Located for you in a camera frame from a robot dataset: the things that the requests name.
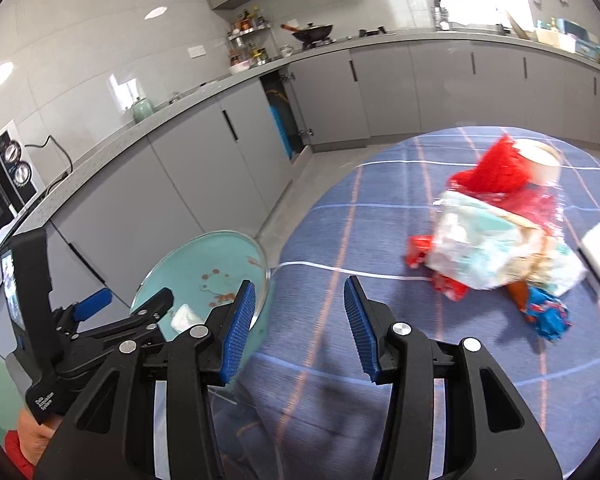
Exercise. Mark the white wall socket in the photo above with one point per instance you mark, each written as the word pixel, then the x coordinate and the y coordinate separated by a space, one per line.
pixel 196 51

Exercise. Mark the utensil holder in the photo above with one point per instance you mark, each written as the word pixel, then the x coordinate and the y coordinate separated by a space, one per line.
pixel 440 12

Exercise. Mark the person's left forearm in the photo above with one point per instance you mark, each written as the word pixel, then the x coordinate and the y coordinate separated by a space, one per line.
pixel 16 455

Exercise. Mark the white basin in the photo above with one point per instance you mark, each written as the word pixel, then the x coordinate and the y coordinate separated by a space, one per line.
pixel 555 40

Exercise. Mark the blue and red wrapper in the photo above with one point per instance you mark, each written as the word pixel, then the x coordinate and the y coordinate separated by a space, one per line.
pixel 547 315

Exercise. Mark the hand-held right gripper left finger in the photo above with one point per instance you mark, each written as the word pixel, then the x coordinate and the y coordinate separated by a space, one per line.
pixel 237 330

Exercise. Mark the white jar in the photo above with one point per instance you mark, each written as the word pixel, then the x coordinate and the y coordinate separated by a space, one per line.
pixel 287 50

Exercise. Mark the striped paper cup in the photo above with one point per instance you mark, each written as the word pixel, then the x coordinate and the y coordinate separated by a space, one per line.
pixel 545 167

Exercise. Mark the grey speckled countertop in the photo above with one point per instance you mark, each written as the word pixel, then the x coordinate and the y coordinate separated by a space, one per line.
pixel 130 132

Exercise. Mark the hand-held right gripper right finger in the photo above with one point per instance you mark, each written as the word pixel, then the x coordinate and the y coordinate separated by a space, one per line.
pixel 360 330

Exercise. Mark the white bowl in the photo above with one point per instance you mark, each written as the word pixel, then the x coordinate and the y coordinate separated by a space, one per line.
pixel 239 67

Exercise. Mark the metal spice rack with bottles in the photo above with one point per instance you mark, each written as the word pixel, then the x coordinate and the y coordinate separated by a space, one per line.
pixel 247 35

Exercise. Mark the teal cartoon print bin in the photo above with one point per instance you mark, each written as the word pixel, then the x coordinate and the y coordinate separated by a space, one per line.
pixel 210 255

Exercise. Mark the green kettle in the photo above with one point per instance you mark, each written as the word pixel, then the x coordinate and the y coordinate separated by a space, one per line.
pixel 143 110

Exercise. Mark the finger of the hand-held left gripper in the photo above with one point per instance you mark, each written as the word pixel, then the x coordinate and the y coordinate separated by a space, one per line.
pixel 94 302
pixel 145 317

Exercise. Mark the red transparent plastic film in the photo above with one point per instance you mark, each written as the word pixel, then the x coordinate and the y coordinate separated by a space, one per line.
pixel 535 205

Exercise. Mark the leaning cutting board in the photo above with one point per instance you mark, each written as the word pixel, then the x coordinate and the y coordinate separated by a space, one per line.
pixel 515 25

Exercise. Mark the blue storage box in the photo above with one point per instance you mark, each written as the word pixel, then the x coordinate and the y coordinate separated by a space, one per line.
pixel 580 37

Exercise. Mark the clear plastic bag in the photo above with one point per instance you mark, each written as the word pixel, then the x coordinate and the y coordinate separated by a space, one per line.
pixel 480 240

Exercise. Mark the person's left hand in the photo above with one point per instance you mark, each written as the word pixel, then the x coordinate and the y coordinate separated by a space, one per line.
pixel 35 435

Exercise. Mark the blue plaid tablecloth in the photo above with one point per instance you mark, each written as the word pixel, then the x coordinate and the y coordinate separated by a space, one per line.
pixel 330 230

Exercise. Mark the black wok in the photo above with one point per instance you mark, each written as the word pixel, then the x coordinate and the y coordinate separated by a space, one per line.
pixel 312 34

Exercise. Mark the red foam fruit net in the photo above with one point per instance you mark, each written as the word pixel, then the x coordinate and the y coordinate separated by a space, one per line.
pixel 495 170

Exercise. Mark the grey base cabinets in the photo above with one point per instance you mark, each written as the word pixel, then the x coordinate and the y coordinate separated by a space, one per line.
pixel 180 170

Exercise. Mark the gas stove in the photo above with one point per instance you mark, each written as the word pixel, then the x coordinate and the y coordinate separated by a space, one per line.
pixel 370 34

